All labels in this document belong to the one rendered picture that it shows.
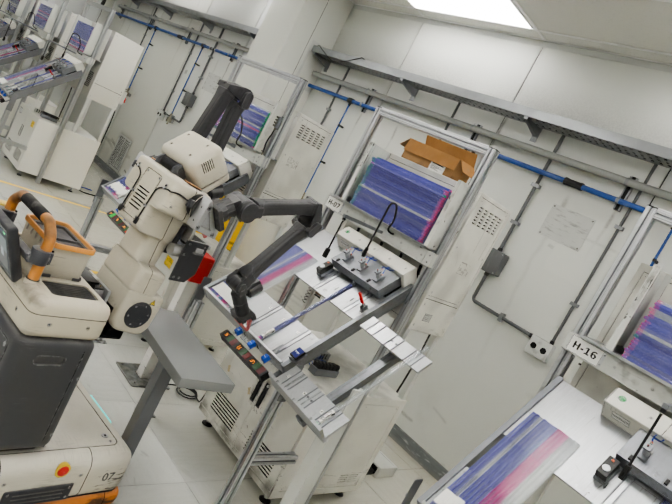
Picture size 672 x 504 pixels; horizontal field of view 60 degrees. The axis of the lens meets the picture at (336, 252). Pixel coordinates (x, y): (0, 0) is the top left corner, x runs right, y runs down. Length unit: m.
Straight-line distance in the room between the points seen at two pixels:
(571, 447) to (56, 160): 5.71
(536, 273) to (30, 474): 3.04
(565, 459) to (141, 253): 1.55
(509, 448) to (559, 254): 2.10
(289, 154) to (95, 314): 2.17
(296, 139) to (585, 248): 1.93
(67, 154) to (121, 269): 4.59
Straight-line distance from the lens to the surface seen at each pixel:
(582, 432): 2.17
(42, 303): 1.82
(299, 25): 5.72
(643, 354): 2.17
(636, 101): 4.18
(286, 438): 2.77
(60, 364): 1.96
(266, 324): 2.57
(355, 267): 2.70
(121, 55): 6.66
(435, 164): 3.15
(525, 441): 2.10
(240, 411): 3.01
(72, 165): 6.77
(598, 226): 3.94
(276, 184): 3.80
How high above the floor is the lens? 1.49
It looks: 7 degrees down
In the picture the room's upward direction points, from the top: 28 degrees clockwise
